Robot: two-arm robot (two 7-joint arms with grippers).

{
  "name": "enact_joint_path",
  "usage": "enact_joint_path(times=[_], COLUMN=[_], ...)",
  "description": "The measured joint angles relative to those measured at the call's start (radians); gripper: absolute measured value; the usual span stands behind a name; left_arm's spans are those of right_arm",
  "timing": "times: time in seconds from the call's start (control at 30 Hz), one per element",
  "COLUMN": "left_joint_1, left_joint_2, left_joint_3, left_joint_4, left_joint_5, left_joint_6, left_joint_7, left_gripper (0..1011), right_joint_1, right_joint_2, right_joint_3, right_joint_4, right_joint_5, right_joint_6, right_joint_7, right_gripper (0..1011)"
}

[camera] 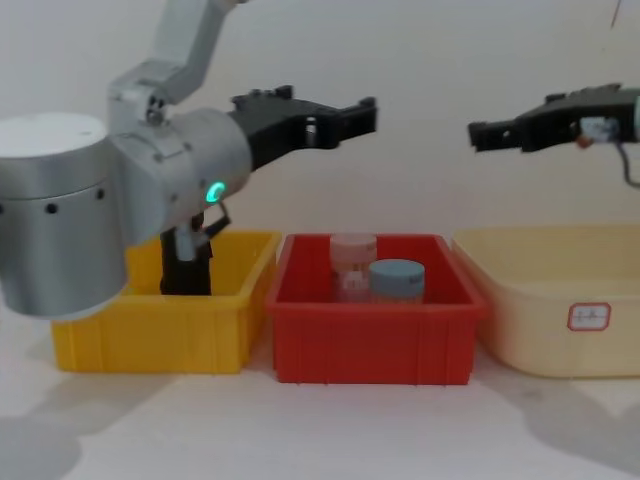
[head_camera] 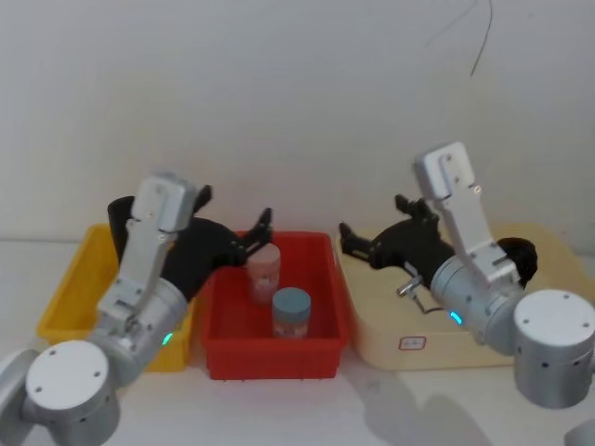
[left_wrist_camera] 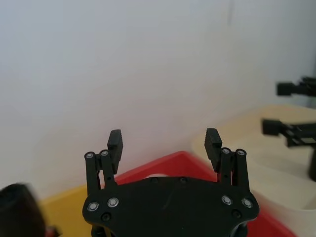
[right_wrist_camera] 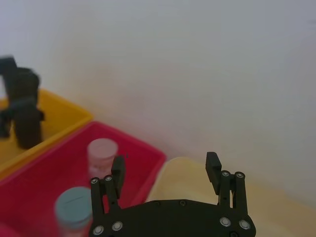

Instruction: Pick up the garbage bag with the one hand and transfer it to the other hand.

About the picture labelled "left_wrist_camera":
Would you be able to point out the plain pale wall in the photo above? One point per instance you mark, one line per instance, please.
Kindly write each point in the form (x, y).
(123, 61)

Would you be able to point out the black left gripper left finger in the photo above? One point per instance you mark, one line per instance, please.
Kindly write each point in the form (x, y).
(110, 163)

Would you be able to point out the red plastic bin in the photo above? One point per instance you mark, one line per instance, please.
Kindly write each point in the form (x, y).
(177, 163)

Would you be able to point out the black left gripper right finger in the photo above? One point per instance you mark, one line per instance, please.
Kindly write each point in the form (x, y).
(228, 165)

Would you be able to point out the person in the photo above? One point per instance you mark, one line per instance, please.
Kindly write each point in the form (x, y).
(19, 212)

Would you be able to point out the yellow plastic bin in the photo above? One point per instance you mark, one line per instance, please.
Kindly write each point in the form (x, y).
(69, 212)

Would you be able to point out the cream plastic bin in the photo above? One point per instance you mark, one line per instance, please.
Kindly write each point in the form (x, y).
(271, 172)

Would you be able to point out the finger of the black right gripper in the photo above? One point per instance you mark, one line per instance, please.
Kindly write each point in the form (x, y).
(291, 89)
(288, 132)

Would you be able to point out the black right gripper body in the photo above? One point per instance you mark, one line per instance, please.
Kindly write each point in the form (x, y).
(313, 163)

